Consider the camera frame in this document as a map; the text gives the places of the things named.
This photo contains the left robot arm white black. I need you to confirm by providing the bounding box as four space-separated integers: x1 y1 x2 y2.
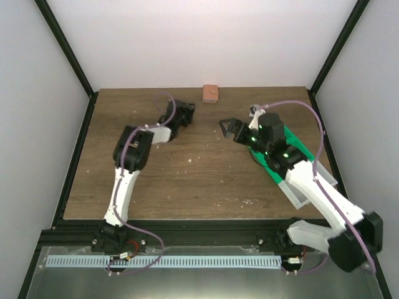
101 100 195 245

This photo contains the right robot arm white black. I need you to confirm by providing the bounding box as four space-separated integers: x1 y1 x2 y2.
219 110 383 272

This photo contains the green plastic organizer tray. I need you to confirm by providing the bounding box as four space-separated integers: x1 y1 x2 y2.
249 124 314 184

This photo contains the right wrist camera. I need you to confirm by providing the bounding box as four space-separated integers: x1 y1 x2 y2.
249 104 266 130

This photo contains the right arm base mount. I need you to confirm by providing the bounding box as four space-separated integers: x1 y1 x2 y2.
257 217 304 253

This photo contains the white slotted cable duct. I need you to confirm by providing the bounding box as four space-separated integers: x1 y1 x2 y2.
46 255 282 269

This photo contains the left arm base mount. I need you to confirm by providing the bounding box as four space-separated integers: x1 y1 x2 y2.
91 226 147 254

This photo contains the right black frame post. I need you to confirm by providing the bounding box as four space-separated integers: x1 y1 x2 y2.
310 0 371 93

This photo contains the black frame post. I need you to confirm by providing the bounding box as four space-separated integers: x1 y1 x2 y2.
310 0 371 93
33 0 95 97

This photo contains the left black frame post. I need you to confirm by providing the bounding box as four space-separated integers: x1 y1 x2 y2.
33 0 95 97

